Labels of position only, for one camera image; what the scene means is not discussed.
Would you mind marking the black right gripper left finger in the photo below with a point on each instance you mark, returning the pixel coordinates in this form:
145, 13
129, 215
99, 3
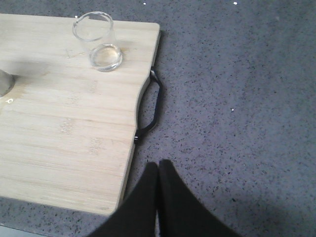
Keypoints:
136, 216

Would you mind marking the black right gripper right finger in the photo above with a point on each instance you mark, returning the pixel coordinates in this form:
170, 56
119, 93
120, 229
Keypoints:
180, 213

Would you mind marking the silver metal jigger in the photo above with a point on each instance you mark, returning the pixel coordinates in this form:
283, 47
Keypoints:
7, 82

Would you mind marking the clear glass beaker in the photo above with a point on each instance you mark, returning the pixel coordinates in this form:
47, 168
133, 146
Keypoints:
95, 31

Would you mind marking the light wooden cutting board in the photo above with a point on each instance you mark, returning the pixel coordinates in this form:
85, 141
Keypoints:
66, 129

